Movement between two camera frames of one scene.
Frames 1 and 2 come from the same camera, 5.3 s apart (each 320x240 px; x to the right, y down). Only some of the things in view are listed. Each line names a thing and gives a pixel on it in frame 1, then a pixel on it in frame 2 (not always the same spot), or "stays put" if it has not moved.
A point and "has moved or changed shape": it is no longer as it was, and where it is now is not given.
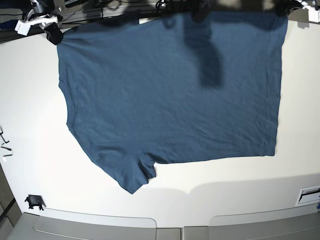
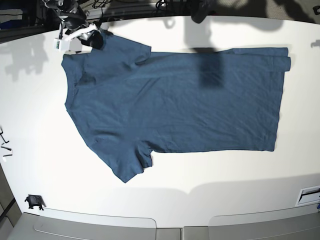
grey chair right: [295, 223] stays put
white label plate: [309, 195] stays put
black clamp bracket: [35, 200] stays put
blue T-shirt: [173, 87] has moved or changed shape
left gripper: [54, 34] to [77, 18]
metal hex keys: [6, 142] stays put
